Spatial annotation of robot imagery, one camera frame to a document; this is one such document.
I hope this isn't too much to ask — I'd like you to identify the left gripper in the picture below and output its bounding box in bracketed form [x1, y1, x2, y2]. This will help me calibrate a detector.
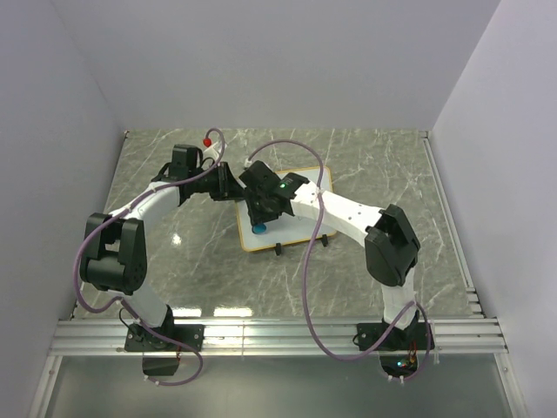
[190, 162, 245, 201]

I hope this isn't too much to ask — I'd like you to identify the blue whiteboard eraser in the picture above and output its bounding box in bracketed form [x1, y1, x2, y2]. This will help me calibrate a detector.
[252, 224, 267, 234]

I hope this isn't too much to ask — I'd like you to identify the yellow framed whiteboard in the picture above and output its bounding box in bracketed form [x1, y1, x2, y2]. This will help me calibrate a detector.
[235, 166, 337, 253]

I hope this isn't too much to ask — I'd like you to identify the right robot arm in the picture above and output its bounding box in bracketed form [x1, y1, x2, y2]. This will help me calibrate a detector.
[239, 161, 420, 348]

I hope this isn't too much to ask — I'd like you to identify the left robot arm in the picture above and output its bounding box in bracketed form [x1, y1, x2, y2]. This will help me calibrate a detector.
[73, 139, 243, 350]

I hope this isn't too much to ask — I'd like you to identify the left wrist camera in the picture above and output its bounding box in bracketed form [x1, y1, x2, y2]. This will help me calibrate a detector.
[202, 137, 222, 160]

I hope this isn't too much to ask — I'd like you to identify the wire whiteboard stand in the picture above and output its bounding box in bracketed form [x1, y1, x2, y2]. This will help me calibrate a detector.
[273, 235, 330, 256]

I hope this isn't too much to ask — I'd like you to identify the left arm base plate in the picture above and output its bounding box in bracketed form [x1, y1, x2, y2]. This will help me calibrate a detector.
[124, 324, 205, 353]

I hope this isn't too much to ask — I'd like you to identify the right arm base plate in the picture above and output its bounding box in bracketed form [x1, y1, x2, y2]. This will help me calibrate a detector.
[352, 322, 435, 351]

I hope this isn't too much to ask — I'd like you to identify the aluminium mounting rail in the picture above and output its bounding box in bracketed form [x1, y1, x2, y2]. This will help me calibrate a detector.
[49, 317, 508, 356]

